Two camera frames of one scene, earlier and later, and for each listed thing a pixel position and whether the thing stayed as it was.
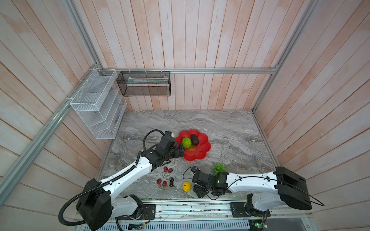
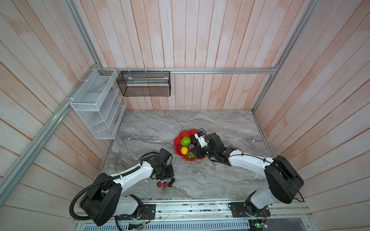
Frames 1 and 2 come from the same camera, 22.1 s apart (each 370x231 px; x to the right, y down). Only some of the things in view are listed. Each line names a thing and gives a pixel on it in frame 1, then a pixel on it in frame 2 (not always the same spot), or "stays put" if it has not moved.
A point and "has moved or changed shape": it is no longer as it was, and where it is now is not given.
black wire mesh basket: [145, 83] stays put
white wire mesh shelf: [100, 103] stays put
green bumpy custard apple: [186, 142] stays put
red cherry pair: [159, 182] stays put
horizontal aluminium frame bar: [265, 70] stays put
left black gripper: [178, 154] -> [170, 174]
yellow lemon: [186, 186] has moved or changed shape
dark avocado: [194, 139] stays put
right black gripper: [196, 189] -> [198, 151]
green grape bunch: [219, 167] -> [191, 155]
